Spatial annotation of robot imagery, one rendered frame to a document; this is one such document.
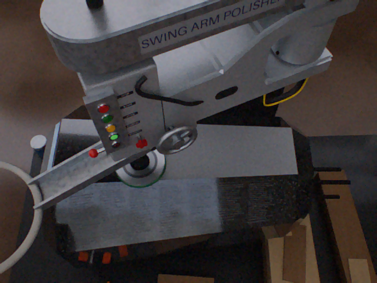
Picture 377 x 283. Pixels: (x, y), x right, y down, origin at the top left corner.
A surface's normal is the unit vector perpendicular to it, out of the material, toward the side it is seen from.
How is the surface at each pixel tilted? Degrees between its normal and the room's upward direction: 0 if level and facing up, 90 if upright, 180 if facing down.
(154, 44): 90
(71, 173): 16
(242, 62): 90
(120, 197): 45
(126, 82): 90
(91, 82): 0
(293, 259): 0
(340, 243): 0
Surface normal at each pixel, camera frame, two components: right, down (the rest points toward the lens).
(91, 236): 0.01, 0.29
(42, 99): -0.02, -0.47
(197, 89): 0.40, 0.80
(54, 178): -0.26, -0.36
